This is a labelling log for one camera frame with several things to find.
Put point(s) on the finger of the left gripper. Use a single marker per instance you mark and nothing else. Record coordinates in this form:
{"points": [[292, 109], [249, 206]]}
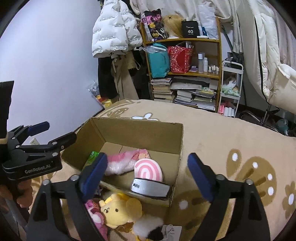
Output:
{"points": [[21, 133], [57, 144]]}

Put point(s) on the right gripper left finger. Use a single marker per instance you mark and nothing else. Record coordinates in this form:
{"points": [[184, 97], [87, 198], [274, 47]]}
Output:
{"points": [[46, 220]]}

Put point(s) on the green packet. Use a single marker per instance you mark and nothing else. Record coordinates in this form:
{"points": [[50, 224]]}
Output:
{"points": [[91, 159]]}

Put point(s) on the pink bear plush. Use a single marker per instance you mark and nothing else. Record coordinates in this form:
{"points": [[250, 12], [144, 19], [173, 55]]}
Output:
{"points": [[97, 217]]}

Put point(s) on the pink plastic packet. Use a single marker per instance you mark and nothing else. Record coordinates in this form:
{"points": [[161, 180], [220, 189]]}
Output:
{"points": [[124, 162]]}

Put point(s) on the pink swirl plush cushion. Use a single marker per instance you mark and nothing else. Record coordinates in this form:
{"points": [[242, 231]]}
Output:
{"points": [[148, 169]]}

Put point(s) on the black face product box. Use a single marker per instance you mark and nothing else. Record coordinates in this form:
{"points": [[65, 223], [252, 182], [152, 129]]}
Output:
{"points": [[150, 188]]}

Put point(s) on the white black fluffy plush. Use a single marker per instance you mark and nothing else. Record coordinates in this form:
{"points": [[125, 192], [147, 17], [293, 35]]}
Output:
{"points": [[148, 227]]}

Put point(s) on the left hand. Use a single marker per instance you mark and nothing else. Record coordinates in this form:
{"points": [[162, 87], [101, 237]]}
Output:
{"points": [[25, 198]]}

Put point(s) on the yellow dog plush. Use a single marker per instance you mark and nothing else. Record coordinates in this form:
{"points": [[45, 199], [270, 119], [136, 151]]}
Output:
{"points": [[119, 209]]}

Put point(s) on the white hang tag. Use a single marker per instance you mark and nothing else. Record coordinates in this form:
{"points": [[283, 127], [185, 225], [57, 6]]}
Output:
{"points": [[171, 232]]}

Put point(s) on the beige coat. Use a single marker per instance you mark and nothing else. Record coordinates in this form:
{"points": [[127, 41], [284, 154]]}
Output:
{"points": [[123, 81]]}

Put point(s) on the cardboard box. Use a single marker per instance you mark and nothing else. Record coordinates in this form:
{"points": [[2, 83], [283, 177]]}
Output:
{"points": [[129, 150]]}

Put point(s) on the white puffer jacket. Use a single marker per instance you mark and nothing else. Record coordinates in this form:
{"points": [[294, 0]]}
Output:
{"points": [[115, 31]]}

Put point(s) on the teal bag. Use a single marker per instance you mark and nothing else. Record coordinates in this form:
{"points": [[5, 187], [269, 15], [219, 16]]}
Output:
{"points": [[159, 60]]}

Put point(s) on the stack of books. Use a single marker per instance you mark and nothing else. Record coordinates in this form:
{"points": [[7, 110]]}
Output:
{"points": [[196, 92]]}

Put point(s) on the white trolley cart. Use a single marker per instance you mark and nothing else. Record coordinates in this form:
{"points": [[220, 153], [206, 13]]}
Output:
{"points": [[231, 88]]}

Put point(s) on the wooden shelf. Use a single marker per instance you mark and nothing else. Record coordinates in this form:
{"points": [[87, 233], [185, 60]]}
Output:
{"points": [[211, 48]]}

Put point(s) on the red bag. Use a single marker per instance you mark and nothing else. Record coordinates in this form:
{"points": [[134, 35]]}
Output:
{"points": [[180, 59]]}

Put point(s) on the blonde wig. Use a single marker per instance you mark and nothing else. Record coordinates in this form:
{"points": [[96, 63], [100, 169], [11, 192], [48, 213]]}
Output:
{"points": [[173, 26]]}

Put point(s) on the black box with 40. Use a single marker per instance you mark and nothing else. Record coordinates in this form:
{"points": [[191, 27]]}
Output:
{"points": [[190, 29]]}

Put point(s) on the wall socket upper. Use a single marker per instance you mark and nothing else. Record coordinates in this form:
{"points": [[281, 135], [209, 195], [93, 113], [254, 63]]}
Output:
{"points": [[34, 142]]}

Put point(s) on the snack bag by wall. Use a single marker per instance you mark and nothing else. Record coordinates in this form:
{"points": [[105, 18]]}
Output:
{"points": [[93, 88]]}

